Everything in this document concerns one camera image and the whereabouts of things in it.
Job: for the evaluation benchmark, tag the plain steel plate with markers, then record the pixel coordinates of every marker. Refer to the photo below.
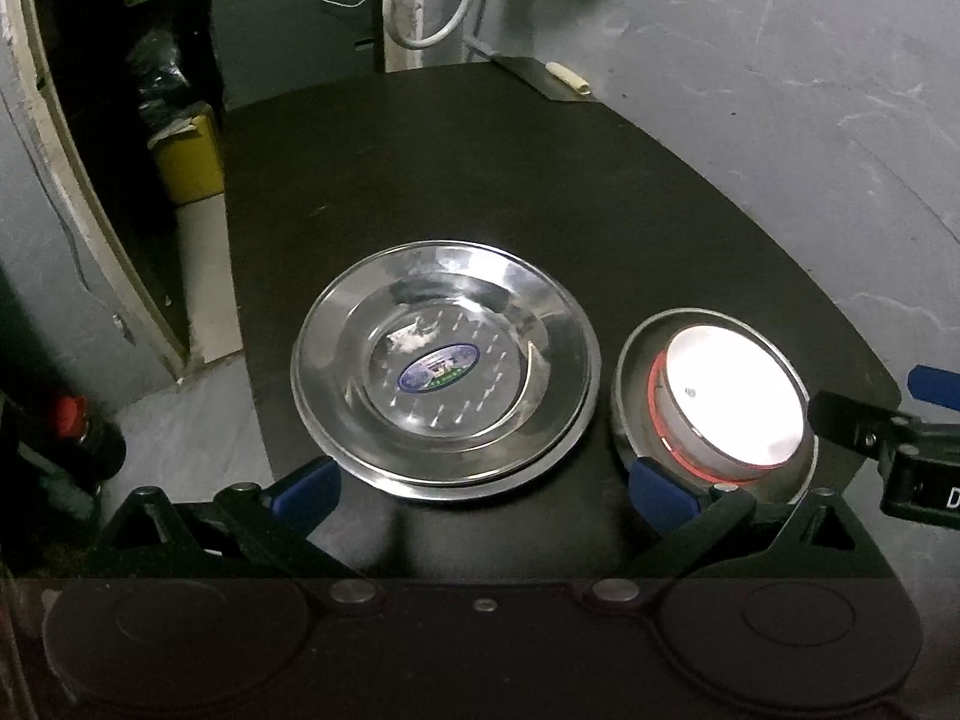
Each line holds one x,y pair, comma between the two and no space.
480,493

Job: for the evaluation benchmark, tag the steel plate with oval sticker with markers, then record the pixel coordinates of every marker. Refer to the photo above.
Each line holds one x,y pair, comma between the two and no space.
442,360

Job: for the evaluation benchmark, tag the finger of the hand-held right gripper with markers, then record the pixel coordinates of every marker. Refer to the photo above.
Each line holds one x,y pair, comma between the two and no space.
847,420
934,386

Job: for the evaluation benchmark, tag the black plastic bag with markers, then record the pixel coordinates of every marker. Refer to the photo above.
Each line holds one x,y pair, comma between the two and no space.
157,75

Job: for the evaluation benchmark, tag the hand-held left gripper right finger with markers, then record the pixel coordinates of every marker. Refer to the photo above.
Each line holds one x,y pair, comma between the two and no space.
664,491

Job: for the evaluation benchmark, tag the steel bowl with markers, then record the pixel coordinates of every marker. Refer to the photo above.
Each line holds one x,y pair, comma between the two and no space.
634,405

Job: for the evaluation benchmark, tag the yellow box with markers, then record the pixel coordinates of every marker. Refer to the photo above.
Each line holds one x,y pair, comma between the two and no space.
191,161

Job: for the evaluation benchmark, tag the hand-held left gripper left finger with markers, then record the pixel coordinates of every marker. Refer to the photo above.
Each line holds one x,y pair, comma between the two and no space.
307,491

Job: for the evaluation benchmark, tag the black bottle with red cap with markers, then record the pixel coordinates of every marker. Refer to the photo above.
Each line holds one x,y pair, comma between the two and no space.
86,435

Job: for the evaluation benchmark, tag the white box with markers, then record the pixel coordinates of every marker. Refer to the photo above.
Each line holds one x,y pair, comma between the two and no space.
210,277

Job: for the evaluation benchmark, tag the beige wooden board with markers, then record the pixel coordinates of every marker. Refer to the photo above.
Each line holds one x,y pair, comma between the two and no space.
90,165

